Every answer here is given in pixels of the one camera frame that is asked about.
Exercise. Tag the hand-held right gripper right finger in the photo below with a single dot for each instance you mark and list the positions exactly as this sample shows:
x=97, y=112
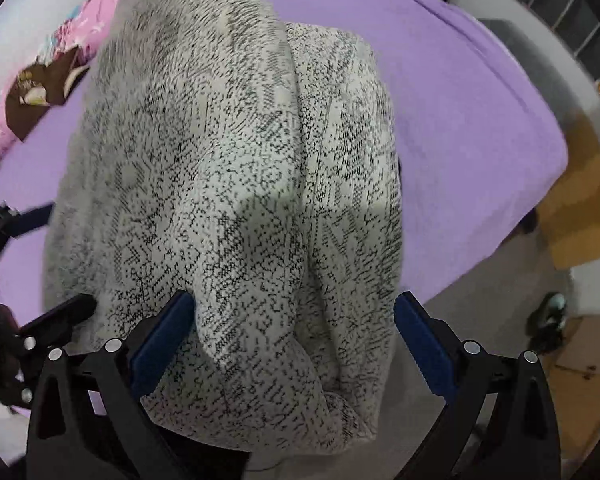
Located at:
x=420, y=345

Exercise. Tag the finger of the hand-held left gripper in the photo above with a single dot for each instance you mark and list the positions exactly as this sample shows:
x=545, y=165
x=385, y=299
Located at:
x=60, y=320
x=35, y=216

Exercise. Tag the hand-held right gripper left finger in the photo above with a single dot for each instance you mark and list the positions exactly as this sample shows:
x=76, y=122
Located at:
x=162, y=345

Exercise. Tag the grey fleece jacket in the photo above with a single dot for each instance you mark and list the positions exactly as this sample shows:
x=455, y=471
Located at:
x=230, y=185

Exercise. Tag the black teal slipper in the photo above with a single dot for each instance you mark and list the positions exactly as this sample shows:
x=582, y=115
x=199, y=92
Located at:
x=550, y=320

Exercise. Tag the brown cartoon pillow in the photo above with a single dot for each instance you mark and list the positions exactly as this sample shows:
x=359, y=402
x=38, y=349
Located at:
x=55, y=75

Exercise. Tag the flat cardboard sheet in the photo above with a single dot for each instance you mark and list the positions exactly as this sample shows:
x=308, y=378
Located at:
x=585, y=385

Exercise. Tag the pink blue floral quilt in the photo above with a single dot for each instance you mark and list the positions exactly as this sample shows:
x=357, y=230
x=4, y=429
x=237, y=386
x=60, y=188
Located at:
x=87, y=20

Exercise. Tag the cardboard box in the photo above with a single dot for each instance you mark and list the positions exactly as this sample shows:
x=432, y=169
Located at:
x=580, y=200

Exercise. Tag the purple bed sheet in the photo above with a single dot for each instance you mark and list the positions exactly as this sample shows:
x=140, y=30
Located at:
x=455, y=110

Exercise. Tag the dark slatted panel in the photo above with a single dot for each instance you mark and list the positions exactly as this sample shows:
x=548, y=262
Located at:
x=570, y=15

